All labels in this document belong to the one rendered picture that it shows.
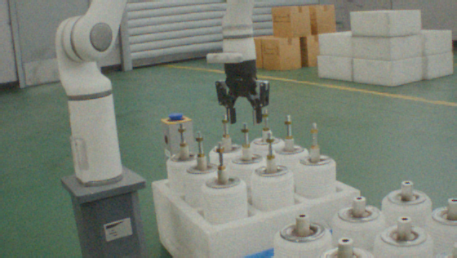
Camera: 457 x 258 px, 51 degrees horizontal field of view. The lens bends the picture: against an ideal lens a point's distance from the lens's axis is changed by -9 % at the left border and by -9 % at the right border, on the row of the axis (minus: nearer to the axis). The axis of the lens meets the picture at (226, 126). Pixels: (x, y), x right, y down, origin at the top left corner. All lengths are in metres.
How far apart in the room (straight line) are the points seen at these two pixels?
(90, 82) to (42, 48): 5.03
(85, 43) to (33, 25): 5.04
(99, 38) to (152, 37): 5.39
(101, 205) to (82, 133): 0.14
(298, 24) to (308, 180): 3.86
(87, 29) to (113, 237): 0.41
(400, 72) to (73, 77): 3.08
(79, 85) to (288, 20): 4.08
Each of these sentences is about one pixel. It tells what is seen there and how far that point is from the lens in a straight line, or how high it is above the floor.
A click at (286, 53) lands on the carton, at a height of 0.16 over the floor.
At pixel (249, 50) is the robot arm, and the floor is 0.51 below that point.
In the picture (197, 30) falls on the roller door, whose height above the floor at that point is 0.37.
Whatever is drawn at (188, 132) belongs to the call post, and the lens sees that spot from 1.47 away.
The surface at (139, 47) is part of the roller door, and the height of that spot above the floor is 0.25.
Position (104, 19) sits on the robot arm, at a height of 0.62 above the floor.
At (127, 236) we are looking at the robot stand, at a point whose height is 0.19.
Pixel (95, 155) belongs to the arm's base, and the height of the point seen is 0.36.
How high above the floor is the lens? 0.61
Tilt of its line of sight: 13 degrees down
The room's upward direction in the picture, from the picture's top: 5 degrees counter-clockwise
